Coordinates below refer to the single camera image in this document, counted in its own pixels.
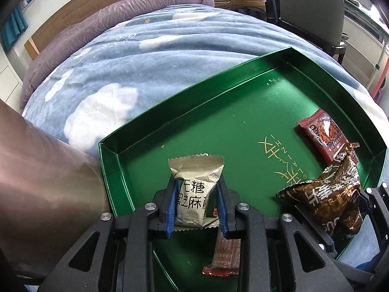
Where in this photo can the teal curtain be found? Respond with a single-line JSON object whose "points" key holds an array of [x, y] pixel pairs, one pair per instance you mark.
{"points": [[13, 27]]}

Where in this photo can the cream pastry packet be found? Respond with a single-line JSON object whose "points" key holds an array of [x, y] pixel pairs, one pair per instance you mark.
{"points": [[194, 194]]}

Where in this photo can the green tray box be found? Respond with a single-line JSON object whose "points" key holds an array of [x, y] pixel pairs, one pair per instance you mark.
{"points": [[237, 127]]}

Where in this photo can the dark bag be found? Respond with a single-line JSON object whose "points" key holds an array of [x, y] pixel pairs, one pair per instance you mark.
{"points": [[272, 3]]}

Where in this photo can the brown snack packet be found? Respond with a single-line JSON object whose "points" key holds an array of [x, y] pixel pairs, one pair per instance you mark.
{"points": [[328, 194]]}

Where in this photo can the small red noodle snack packet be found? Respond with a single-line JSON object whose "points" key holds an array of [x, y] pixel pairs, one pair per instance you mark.
{"points": [[325, 130]]}

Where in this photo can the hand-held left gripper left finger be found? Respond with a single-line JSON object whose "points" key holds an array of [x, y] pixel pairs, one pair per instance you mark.
{"points": [[171, 210]]}

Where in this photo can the white desk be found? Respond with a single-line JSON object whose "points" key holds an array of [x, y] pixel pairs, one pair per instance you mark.
{"points": [[364, 36]]}

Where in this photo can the bronze and black appliance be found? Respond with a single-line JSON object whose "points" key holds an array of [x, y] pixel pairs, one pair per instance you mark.
{"points": [[45, 188]]}

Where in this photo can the small red-brown bar packet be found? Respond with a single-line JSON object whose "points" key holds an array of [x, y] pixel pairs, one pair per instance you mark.
{"points": [[226, 252]]}

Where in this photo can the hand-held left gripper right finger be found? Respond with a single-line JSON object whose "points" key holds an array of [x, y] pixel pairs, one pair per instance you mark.
{"points": [[223, 216]]}

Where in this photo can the white wardrobe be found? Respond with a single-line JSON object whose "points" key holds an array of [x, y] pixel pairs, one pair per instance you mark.
{"points": [[9, 82]]}

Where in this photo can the grey office chair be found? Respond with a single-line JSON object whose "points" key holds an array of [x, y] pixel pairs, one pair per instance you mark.
{"points": [[310, 3]]}

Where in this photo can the blue cloud print blanket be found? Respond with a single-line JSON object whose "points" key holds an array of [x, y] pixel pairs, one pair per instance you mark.
{"points": [[152, 67]]}

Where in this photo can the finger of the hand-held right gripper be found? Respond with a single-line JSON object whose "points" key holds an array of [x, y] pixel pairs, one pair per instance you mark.
{"points": [[326, 243], [376, 200]]}

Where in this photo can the wooden headboard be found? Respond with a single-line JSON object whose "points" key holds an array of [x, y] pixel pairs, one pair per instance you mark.
{"points": [[91, 3]]}

